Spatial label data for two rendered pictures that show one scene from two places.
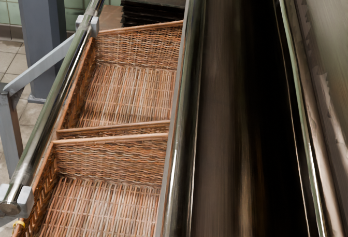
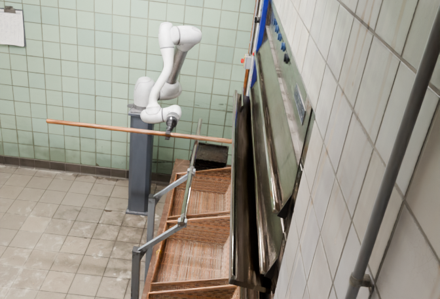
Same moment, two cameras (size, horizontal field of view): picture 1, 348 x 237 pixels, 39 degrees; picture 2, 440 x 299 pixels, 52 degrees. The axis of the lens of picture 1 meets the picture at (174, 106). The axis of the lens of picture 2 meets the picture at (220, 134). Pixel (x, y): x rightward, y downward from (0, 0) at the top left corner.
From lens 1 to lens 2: 163 cm
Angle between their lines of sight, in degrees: 14
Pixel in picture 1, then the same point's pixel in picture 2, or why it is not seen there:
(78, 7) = (154, 158)
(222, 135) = (241, 196)
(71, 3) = not seen: hidden behind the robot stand
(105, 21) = (177, 167)
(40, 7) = (141, 159)
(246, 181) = (247, 204)
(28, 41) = (131, 178)
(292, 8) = (257, 169)
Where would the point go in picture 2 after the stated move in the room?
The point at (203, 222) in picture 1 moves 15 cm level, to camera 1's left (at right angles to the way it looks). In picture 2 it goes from (239, 209) to (204, 205)
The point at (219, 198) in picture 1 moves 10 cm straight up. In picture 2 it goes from (241, 206) to (245, 187)
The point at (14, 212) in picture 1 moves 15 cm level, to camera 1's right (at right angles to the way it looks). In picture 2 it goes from (183, 225) to (213, 228)
